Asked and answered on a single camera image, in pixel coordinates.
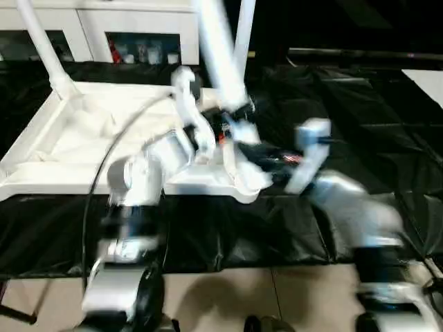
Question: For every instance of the black backdrop cloth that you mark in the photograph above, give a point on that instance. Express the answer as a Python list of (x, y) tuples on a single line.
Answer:
[(346, 24)]

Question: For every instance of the small white jar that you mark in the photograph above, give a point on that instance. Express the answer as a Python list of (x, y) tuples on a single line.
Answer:
[(171, 58)]

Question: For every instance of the red white bottle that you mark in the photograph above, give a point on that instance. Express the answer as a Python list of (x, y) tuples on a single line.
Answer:
[(115, 52)]

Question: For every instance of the white glass-door cabinet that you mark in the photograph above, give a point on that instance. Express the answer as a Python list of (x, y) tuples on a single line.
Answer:
[(138, 20)]

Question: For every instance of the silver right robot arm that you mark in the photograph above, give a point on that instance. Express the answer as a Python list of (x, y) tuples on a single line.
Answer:
[(356, 207)]

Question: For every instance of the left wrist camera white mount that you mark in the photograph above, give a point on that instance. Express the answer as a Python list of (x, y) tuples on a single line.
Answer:
[(188, 103)]

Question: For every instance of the white plastic table leg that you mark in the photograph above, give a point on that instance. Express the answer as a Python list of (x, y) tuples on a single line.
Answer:
[(221, 62), (246, 34), (48, 52)]

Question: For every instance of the black glossy mat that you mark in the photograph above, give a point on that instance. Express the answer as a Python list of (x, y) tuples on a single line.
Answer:
[(277, 224)]

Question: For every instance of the black horizontal bar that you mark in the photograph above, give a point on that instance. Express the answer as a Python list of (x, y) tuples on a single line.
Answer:
[(363, 53)]

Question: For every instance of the black metal table frame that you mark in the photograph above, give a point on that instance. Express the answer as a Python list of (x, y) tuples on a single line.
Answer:
[(17, 307)]

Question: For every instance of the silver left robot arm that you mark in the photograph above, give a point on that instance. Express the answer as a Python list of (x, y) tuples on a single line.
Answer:
[(145, 173)]

